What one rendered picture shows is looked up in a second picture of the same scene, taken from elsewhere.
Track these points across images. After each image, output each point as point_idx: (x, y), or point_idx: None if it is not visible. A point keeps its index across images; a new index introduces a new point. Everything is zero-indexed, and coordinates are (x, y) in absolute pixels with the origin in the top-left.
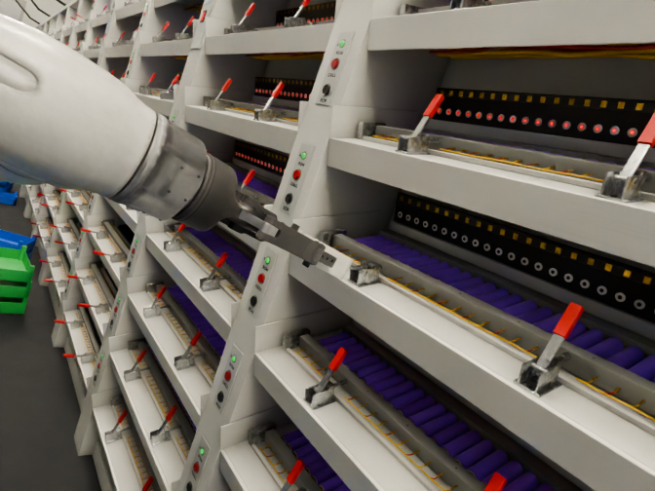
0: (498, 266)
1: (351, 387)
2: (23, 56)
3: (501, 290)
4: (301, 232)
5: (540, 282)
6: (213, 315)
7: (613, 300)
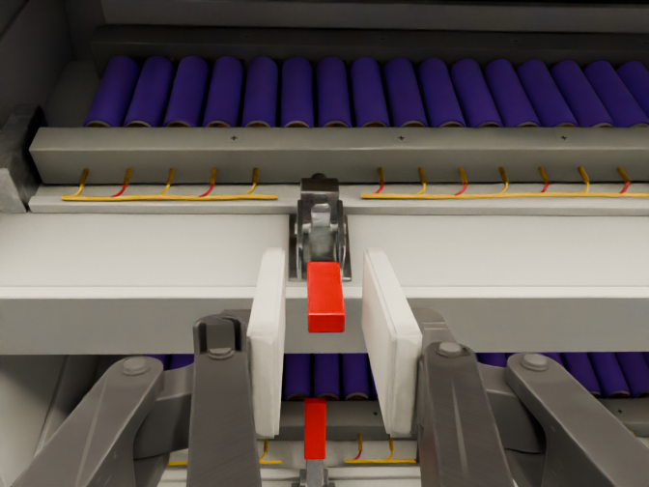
0: (478, 13)
1: (333, 431)
2: None
3: (545, 70)
4: (272, 337)
5: (582, 12)
6: None
7: None
